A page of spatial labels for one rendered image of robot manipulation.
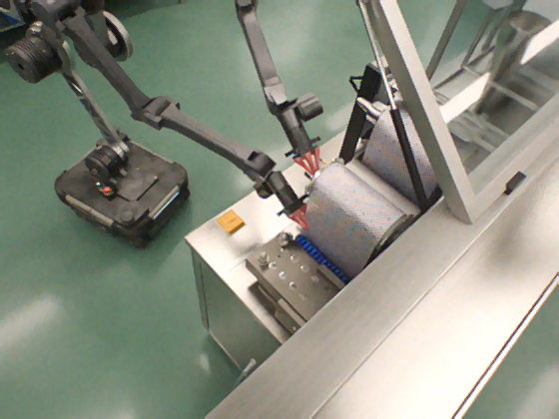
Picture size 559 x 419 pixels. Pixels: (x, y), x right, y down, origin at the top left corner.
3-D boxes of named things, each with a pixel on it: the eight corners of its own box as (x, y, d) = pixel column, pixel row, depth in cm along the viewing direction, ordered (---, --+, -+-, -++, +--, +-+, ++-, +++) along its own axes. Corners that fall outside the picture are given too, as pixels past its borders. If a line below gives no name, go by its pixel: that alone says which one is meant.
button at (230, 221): (232, 211, 154) (232, 208, 152) (244, 223, 151) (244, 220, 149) (217, 221, 151) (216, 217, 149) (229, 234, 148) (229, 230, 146)
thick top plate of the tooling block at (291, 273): (281, 238, 141) (282, 229, 136) (373, 327, 125) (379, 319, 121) (245, 266, 133) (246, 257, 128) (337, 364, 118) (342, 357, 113)
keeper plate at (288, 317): (279, 311, 132) (281, 297, 123) (300, 335, 128) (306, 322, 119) (273, 316, 131) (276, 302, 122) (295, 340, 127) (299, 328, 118)
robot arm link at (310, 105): (270, 109, 129) (268, 91, 121) (302, 92, 130) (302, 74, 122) (289, 138, 125) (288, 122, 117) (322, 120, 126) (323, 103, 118)
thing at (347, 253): (301, 231, 136) (309, 198, 121) (355, 282, 127) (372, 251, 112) (300, 232, 136) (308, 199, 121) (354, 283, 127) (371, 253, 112)
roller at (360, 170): (352, 177, 140) (361, 153, 130) (414, 226, 130) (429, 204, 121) (328, 196, 135) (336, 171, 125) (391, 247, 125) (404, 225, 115)
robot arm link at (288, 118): (274, 114, 123) (278, 112, 118) (293, 104, 124) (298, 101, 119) (283, 136, 124) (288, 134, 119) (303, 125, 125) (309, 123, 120)
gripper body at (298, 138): (285, 160, 123) (275, 137, 122) (309, 146, 128) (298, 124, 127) (297, 155, 118) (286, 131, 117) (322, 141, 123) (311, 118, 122)
